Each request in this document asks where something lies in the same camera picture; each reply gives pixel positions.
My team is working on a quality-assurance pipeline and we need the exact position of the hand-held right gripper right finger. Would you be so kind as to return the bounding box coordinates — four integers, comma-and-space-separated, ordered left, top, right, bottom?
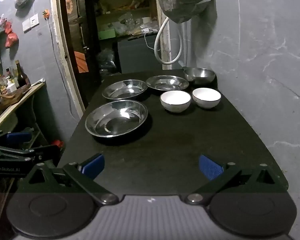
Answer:
184, 154, 289, 205

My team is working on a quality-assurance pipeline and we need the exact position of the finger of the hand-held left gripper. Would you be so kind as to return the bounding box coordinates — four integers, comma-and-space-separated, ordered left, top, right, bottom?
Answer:
0, 130, 33, 146
0, 144, 63, 167

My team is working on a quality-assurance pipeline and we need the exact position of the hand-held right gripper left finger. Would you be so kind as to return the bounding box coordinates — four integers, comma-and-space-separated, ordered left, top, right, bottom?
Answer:
16, 153, 119, 205

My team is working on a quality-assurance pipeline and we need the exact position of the steel plate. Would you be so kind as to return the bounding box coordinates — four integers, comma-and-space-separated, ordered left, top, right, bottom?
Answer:
145, 75, 190, 92
102, 79, 148, 101
85, 99, 148, 138

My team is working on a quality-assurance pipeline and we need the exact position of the white ceramic bowl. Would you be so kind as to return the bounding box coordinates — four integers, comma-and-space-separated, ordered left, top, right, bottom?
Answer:
192, 87, 221, 109
160, 90, 192, 113

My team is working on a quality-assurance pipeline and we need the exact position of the steel bowl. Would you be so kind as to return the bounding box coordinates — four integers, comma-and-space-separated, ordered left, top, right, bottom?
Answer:
184, 67, 216, 85

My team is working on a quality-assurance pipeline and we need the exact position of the cream kitchen counter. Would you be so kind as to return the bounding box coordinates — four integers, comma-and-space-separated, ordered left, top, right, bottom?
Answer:
0, 80, 47, 140

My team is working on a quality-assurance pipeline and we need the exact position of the dark glass bottle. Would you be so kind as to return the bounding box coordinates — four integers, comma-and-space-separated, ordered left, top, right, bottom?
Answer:
15, 60, 28, 88

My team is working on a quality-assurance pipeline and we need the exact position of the clear oil bottle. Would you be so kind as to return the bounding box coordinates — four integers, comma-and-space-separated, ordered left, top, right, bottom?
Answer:
9, 65, 18, 85

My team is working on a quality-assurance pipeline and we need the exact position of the black plastic bag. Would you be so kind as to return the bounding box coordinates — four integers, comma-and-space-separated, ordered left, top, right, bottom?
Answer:
97, 49, 117, 70

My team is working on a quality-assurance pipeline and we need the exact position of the grey cabinet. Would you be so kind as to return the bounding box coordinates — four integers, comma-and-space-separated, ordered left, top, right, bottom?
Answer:
117, 36, 183, 74

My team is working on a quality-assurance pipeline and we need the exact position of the dark wooden door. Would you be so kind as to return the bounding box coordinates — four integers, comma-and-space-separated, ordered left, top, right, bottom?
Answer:
58, 0, 102, 100

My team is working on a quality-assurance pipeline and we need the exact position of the green box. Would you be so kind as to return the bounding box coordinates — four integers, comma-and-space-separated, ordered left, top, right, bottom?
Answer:
98, 29, 117, 40

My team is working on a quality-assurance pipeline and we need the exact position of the cluttered storage shelf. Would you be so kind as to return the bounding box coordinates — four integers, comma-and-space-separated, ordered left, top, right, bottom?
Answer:
92, 0, 158, 39

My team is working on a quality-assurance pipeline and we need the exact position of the plastic bag of greens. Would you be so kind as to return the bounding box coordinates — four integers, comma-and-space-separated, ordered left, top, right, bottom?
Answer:
157, 0, 215, 23

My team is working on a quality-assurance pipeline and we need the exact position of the white door frame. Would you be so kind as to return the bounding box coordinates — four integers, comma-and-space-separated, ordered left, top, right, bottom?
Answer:
49, 0, 87, 117

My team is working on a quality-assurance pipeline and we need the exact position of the white hose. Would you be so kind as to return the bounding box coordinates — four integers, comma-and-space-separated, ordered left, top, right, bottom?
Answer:
154, 17, 184, 67

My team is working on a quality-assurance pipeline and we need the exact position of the white charger cable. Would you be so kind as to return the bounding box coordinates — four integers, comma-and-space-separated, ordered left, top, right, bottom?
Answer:
142, 28, 163, 53

